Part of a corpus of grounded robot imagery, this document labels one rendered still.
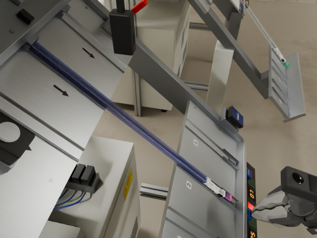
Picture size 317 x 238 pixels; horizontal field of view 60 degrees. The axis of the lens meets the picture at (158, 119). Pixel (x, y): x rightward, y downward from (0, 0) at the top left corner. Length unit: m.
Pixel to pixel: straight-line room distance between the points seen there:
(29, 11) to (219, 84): 0.71
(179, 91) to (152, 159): 0.98
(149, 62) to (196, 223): 0.35
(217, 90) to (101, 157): 0.47
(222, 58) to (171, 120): 0.95
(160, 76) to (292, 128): 1.42
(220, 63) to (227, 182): 0.43
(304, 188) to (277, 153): 1.22
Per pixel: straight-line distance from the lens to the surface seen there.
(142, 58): 0.64
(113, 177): 0.81
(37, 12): 0.44
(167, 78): 0.65
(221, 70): 0.97
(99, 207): 0.78
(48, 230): 0.73
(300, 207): 0.62
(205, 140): 0.66
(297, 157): 1.81
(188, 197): 0.55
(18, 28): 0.41
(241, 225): 0.64
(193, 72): 2.24
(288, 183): 0.56
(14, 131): 0.34
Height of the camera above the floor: 1.30
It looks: 45 degrees down
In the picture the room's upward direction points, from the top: straight up
